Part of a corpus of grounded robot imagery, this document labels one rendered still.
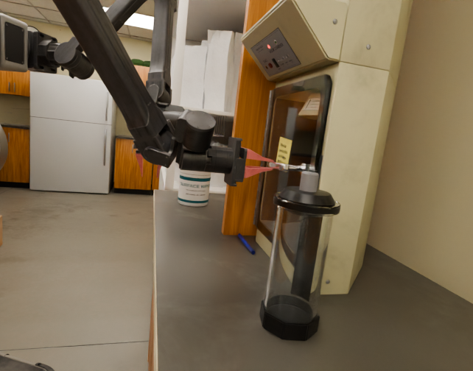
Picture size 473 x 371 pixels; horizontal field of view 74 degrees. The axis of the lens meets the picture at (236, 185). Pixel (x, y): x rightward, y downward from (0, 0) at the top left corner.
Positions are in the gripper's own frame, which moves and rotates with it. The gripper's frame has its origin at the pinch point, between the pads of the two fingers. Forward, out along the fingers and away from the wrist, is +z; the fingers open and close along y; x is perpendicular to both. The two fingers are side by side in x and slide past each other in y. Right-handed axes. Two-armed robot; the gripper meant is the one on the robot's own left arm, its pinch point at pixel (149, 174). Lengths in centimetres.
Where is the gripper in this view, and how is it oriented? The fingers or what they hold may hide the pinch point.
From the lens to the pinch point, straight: 101.7
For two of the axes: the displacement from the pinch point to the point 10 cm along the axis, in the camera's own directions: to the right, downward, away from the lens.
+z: -1.1, 9.8, 1.6
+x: -2.6, -1.9, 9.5
